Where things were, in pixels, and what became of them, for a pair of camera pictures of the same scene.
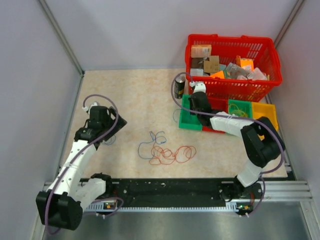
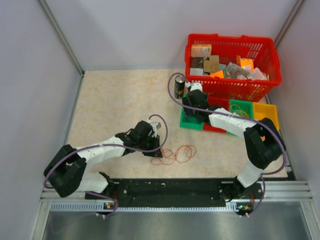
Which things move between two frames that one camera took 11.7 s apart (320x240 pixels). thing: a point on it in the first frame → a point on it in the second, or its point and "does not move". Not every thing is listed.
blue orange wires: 161,156 does not move
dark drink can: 179,86 does not move
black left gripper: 120,123 → 155,141
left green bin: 188,121 does not move
